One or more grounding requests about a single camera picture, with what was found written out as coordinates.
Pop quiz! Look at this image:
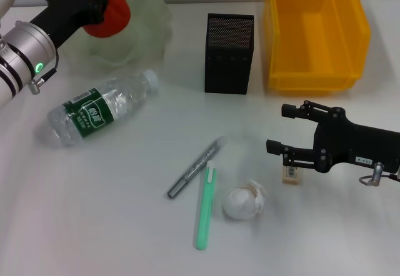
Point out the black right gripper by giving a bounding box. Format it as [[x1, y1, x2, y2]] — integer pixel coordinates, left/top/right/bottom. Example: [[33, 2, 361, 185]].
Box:
[[266, 100, 400, 174]]

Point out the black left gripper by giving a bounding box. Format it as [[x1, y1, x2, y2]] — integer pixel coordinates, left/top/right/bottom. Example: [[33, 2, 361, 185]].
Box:
[[30, 0, 111, 50]]

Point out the red-orange fruit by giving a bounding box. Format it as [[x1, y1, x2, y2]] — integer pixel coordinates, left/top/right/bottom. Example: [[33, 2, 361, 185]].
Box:
[[82, 0, 132, 39]]

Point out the white paper ball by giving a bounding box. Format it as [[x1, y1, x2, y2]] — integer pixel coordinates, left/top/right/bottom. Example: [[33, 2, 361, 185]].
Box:
[[221, 179, 268, 220]]

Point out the clear green-label water bottle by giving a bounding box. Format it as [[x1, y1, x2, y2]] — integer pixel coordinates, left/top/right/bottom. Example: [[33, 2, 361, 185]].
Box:
[[46, 69, 159, 147]]

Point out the mint green pen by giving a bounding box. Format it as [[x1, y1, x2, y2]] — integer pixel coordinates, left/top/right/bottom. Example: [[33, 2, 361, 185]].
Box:
[[195, 160, 217, 251]]

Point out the beige eraser with barcode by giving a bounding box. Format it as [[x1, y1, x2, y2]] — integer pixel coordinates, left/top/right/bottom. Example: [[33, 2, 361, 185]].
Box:
[[282, 163, 304, 185]]

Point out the pale green glass fruit plate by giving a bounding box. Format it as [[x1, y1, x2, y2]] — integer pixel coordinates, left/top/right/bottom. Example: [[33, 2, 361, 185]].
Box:
[[57, 0, 173, 77]]

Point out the black mesh pen holder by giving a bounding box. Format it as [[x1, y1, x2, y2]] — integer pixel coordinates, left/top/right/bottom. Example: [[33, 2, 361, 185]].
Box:
[[204, 12, 256, 96]]

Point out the grey marker pen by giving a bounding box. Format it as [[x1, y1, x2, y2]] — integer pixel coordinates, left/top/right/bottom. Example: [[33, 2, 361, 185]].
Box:
[[166, 136, 228, 200]]

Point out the yellow plastic bin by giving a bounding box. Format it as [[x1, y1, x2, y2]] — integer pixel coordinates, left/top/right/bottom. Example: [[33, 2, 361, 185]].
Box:
[[264, 0, 372, 97]]

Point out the left arm black plug cable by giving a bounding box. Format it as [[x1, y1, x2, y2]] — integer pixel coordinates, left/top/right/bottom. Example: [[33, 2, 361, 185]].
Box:
[[29, 49, 60, 95]]

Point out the right arm silver connector cable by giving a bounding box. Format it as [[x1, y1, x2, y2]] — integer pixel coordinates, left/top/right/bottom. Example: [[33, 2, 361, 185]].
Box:
[[358, 162, 400, 187]]

